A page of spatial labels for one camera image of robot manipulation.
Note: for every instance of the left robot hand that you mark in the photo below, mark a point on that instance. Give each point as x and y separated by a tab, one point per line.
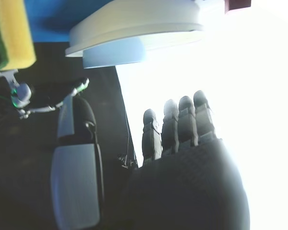
182	191

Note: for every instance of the light blue bowl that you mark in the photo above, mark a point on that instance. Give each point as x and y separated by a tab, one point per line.
110	55

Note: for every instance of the yellow and green sponge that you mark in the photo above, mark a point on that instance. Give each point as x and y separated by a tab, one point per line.
16	36

